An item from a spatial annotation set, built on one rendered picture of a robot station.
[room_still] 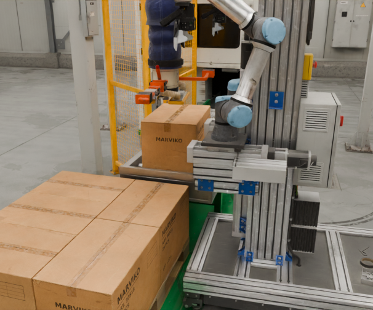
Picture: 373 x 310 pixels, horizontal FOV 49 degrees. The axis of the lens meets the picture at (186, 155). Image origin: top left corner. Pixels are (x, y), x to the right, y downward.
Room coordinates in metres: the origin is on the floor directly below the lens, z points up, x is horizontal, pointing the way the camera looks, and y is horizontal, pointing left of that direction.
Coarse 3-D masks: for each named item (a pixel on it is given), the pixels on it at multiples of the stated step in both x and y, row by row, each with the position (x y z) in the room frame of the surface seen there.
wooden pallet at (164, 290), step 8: (184, 248) 2.48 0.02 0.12; (184, 256) 2.48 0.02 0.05; (176, 264) 2.42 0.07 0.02; (176, 272) 2.33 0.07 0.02; (168, 280) 2.24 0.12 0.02; (160, 288) 2.01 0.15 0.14; (168, 288) 2.16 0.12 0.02; (160, 296) 2.00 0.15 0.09; (152, 304) 1.88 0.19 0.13; (160, 304) 2.00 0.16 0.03
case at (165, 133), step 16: (160, 112) 3.06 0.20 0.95; (176, 112) 3.06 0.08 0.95; (192, 112) 3.06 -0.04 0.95; (208, 112) 3.19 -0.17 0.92; (144, 128) 2.79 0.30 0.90; (160, 128) 2.76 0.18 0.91; (176, 128) 2.74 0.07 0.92; (192, 128) 2.71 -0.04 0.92; (144, 144) 2.79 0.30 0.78; (160, 144) 2.76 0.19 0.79; (176, 144) 2.74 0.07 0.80; (144, 160) 2.79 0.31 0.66; (160, 160) 2.76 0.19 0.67; (176, 160) 2.74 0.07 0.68
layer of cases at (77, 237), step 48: (48, 192) 2.49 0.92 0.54; (96, 192) 2.49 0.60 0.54; (144, 192) 2.49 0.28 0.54; (0, 240) 1.88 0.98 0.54; (48, 240) 1.88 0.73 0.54; (96, 240) 1.88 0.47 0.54; (144, 240) 1.88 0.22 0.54; (0, 288) 1.62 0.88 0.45; (48, 288) 1.54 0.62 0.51; (96, 288) 1.49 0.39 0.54; (144, 288) 1.79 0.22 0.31
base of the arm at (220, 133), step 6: (216, 126) 2.09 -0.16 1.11; (222, 126) 2.06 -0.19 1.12; (228, 126) 2.06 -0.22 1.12; (216, 132) 2.09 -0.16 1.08; (222, 132) 2.05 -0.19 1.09; (228, 132) 2.05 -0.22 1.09; (234, 132) 2.07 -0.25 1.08; (216, 138) 2.06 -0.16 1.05; (222, 138) 2.04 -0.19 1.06; (228, 138) 2.04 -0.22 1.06; (234, 138) 2.05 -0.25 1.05
